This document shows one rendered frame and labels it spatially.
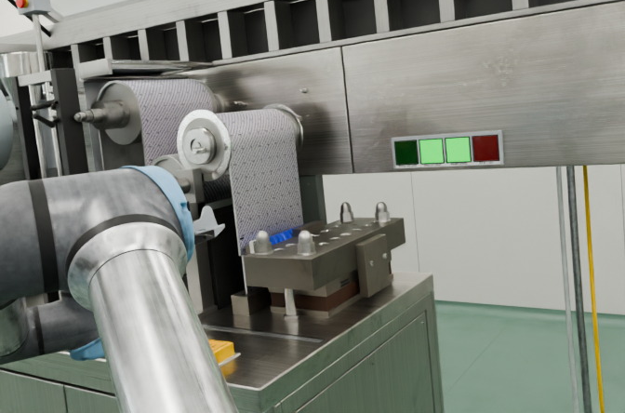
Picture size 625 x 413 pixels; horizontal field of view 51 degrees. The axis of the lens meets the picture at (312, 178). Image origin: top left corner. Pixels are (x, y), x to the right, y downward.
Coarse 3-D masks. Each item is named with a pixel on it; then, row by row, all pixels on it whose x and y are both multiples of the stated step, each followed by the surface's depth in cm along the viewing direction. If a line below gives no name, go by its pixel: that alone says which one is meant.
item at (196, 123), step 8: (192, 120) 134; (200, 120) 133; (208, 120) 132; (192, 128) 135; (208, 128) 132; (216, 128) 131; (184, 136) 136; (216, 136) 131; (216, 160) 132; (208, 168) 134; (216, 168) 133
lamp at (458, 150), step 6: (462, 138) 138; (468, 138) 137; (450, 144) 139; (456, 144) 138; (462, 144) 138; (468, 144) 137; (450, 150) 139; (456, 150) 139; (462, 150) 138; (468, 150) 137; (450, 156) 140; (456, 156) 139; (462, 156) 138; (468, 156) 137
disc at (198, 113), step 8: (192, 112) 134; (200, 112) 133; (208, 112) 132; (184, 120) 136; (216, 120) 131; (184, 128) 136; (224, 128) 130; (224, 136) 130; (224, 144) 131; (224, 152) 131; (184, 160) 137; (224, 160) 131; (224, 168) 132; (208, 176) 134; (216, 176) 133
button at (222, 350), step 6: (210, 342) 111; (216, 342) 111; (222, 342) 111; (228, 342) 110; (216, 348) 108; (222, 348) 108; (228, 348) 109; (216, 354) 107; (222, 354) 108; (228, 354) 109; (222, 360) 108
